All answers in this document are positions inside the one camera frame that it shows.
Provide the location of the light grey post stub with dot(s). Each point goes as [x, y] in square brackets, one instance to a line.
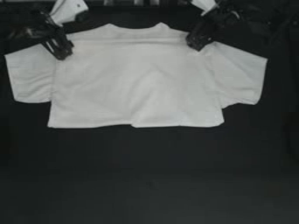
[181, 2]
[153, 2]
[108, 2]
[137, 2]

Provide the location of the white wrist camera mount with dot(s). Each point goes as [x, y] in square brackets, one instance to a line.
[68, 11]
[205, 5]

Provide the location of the white shirt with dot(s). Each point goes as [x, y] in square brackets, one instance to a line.
[136, 81]

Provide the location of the black metal frame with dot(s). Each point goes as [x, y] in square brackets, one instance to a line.
[146, 7]

